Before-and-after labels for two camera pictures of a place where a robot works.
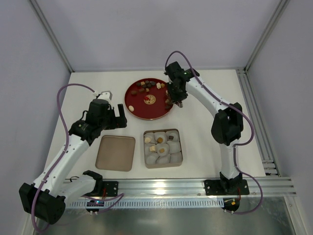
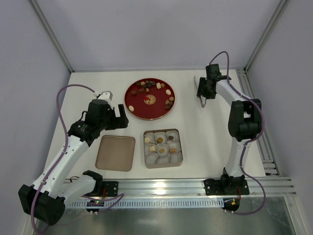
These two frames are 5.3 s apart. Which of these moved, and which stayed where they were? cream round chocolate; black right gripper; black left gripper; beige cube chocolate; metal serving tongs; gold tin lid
Moved: black right gripper; metal serving tongs
Stayed: black left gripper; cream round chocolate; beige cube chocolate; gold tin lid
